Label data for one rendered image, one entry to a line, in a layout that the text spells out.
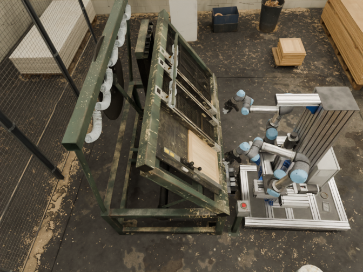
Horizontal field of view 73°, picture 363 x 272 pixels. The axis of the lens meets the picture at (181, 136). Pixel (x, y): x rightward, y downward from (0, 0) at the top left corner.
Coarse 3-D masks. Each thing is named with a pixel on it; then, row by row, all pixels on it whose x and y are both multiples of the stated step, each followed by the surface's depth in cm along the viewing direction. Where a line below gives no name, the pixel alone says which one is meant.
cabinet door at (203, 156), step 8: (192, 136) 259; (192, 144) 253; (200, 144) 268; (192, 152) 247; (200, 152) 261; (208, 152) 276; (216, 152) 293; (192, 160) 241; (200, 160) 255; (208, 160) 269; (216, 160) 285; (208, 168) 262; (216, 168) 277; (216, 176) 270
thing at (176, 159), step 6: (162, 150) 207; (168, 150) 210; (168, 156) 210; (174, 156) 215; (180, 162) 219; (186, 168) 228; (198, 174) 237; (204, 174) 246; (204, 180) 247; (210, 180) 251; (216, 186) 258
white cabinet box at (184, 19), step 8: (176, 0) 514; (184, 0) 513; (192, 0) 512; (176, 8) 528; (184, 8) 527; (192, 8) 526; (176, 16) 542; (184, 16) 541; (192, 16) 540; (176, 24) 557; (184, 24) 556; (192, 24) 555; (184, 32) 572; (192, 32) 571; (192, 40) 588
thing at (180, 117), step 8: (160, 96) 219; (168, 96) 223; (160, 104) 229; (168, 112) 238; (176, 112) 238; (184, 120) 247; (192, 128) 258; (200, 136) 268; (208, 136) 278; (208, 144) 281; (216, 144) 288
